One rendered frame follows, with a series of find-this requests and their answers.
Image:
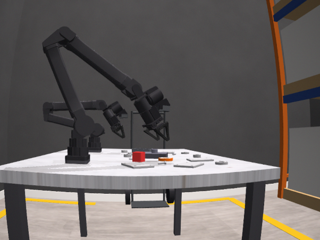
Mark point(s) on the red cube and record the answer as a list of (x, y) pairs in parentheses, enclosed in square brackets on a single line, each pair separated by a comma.
[(138, 157)]

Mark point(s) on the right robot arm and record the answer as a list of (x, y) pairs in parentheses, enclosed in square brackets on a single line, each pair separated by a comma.
[(85, 125)]

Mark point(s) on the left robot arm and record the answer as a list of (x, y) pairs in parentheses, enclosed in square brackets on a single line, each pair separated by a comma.
[(94, 142)]

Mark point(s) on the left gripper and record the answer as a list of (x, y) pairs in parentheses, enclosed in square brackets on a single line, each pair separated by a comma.
[(118, 126)]

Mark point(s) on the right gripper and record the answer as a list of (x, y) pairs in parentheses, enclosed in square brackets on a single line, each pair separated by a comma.
[(151, 124)]

